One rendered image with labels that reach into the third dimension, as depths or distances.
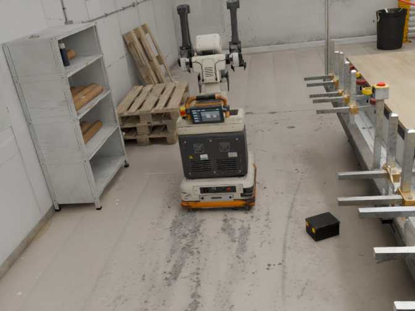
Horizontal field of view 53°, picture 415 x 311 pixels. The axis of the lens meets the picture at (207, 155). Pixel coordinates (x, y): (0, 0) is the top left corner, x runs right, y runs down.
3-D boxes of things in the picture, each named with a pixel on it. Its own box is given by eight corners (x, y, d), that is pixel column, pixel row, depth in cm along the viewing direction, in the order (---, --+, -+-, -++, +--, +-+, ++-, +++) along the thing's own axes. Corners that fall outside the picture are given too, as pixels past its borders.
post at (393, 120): (385, 200, 219) (391, 115, 199) (383, 196, 222) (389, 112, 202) (391, 199, 218) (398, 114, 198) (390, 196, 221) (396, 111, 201)
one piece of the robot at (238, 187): (243, 193, 337) (242, 184, 334) (193, 195, 344) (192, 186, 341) (243, 192, 339) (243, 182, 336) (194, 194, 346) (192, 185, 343)
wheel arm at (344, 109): (316, 115, 302) (316, 110, 301) (315, 113, 305) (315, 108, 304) (378, 110, 295) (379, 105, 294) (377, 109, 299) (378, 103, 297)
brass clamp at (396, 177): (388, 182, 206) (388, 174, 204) (381, 170, 218) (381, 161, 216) (401, 182, 205) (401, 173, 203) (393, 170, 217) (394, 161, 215)
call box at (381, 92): (375, 101, 221) (375, 87, 218) (372, 97, 227) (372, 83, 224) (388, 100, 220) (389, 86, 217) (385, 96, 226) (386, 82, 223)
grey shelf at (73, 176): (55, 211, 385) (0, 43, 320) (91, 167, 465) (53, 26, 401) (100, 210, 378) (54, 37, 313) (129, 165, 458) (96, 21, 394)
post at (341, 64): (338, 108, 353) (339, 52, 333) (338, 107, 356) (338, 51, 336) (343, 108, 353) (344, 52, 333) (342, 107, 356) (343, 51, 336)
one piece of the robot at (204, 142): (249, 190, 344) (240, 94, 310) (185, 192, 353) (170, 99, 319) (250, 171, 374) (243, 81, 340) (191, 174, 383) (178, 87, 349)
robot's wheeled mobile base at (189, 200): (255, 208, 342) (253, 182, 332) (181, 211, 353) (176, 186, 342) (257, 171, 402) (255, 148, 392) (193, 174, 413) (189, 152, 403)
